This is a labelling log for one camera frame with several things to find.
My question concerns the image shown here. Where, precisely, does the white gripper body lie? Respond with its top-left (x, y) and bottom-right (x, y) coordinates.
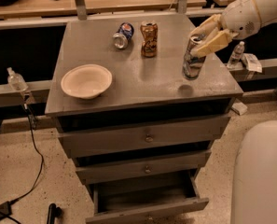
top-left (221, 0), bottom-right (261, 40)

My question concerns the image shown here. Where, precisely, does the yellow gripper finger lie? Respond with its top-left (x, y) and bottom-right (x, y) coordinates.
top-left (189, 14), bottom-right (222, 39)
top-left (191, 29), bottom-right (238, 58)

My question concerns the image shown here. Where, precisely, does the silver blue redbull can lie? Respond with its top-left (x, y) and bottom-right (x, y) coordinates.
top-left (182, 35), bottom-right (206, 80)

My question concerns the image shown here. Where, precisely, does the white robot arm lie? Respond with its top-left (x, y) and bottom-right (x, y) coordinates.
top-left (190, 0), bottom-right (277, 224)

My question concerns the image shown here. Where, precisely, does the crushed gold brown can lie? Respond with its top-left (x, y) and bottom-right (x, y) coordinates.
top-left (140, 21), bottom-right (158, 58)

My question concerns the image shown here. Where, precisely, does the blue pepsi can lying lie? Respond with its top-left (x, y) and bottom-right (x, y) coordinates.
top-left (113, 22), bottom-right (134, 49)

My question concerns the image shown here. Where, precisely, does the grey top drawer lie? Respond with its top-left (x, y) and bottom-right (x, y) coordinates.
top-left (59, 115), bottom-right (229, 158)

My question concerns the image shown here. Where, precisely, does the grey wooden drawer cabinet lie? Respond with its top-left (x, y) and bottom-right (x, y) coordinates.
top-left (44, 13), bottom-right (244, 224)

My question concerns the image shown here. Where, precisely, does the grey middle drawer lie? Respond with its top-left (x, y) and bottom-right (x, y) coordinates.
top-left (76, 150), bottom-right (211, 185)

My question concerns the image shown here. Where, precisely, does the grey open bottom drawer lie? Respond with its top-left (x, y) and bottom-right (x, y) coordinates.
top-left (86, 171), bottom-right (209, 224)

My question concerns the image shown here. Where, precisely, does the clear plastic water bottle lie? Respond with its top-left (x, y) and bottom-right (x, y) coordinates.
top-left (227, 41), bottom-right (244, 69)

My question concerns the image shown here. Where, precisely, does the white paper packet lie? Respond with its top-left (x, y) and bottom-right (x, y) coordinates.
top-left (242, 53), bottom-right (262, 73)

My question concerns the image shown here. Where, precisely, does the small white box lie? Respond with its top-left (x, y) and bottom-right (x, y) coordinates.
top-left (231, 102), bottom-right (247, 116)

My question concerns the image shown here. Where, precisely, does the white paper bowl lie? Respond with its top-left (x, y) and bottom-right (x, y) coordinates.
top-left (61, 64), bottom-right (112, 99)

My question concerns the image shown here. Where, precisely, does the clear sanitizer pump bottle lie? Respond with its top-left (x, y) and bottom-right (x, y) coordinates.
top-left (7, 67), bottom-right (28, 92)

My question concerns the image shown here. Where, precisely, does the grey metal post left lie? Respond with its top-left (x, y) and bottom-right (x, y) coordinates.
top-left (75, 0), bottom-right (87, 21)

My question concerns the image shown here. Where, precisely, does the black power cable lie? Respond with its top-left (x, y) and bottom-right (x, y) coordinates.
top-left (8, 103), bottom-right (45, 205)

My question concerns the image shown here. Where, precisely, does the black cylindrical handle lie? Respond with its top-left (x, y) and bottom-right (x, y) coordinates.
top-left (47, 203), bottom-right (62, 224)

